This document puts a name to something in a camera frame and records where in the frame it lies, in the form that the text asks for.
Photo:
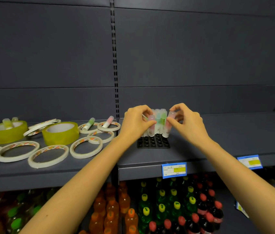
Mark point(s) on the person's left hand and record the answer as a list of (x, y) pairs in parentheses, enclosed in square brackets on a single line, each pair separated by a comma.
[(132, 124)]

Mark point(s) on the person's right hand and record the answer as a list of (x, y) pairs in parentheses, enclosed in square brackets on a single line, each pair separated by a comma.
[(191, 126)]

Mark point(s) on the person's left thumb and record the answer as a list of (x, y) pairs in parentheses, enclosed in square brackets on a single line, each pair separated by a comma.
[(149, 123)]

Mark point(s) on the person's right thumb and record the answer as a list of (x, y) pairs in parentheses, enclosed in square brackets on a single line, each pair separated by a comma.
[(174, 124)]

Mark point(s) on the pink glue stick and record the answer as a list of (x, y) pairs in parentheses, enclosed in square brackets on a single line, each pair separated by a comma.
[(108, 121), (168, 130), (151, 131)]

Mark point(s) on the person's right forearm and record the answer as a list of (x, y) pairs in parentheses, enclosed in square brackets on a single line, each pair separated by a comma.
[(244, 187)]

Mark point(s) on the person's left forearm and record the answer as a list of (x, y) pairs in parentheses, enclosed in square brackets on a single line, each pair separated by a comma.
[(83, 182)]

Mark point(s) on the translucent white glue stick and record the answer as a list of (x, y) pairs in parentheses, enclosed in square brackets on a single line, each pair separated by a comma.
[(157, 119)]

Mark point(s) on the green glue stick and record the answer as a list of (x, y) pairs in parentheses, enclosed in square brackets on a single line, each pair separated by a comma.
[(89, 123), (163, 119), (7, 123)]

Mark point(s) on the black plastic holder tray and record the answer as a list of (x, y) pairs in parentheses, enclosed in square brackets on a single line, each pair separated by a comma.
[(153, 142)]

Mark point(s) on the blue and yellow price label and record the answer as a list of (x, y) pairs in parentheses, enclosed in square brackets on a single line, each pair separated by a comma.
[(241, 210), (174, 170), (249, 162)]

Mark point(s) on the dark grey shelf board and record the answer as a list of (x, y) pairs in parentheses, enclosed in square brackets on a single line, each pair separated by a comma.
[(225, 138), (18, 173)]

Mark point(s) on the slotted metal shelf upright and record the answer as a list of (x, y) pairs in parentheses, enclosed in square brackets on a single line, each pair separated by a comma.
[(114, 58)]

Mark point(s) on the row of yellow-capped green bottles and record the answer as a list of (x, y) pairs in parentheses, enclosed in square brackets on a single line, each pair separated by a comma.
[(161, 204)]

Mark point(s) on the yellow tape roll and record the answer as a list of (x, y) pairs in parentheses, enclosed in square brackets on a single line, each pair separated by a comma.
[(60, 136), (5, 135)]

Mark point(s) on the row of orange soda bottles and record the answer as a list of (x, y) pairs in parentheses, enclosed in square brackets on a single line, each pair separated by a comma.
[(113, 209)]

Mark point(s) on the row of red-capped dark bottles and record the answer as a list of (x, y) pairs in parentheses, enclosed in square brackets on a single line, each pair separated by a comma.
[(200, 214)]

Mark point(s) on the group of white tape rings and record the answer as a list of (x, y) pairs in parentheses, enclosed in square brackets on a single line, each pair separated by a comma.
[(47, 163)]

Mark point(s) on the row of green-capped bottles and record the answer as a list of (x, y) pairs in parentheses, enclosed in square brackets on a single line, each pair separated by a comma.
[(10, 214)]

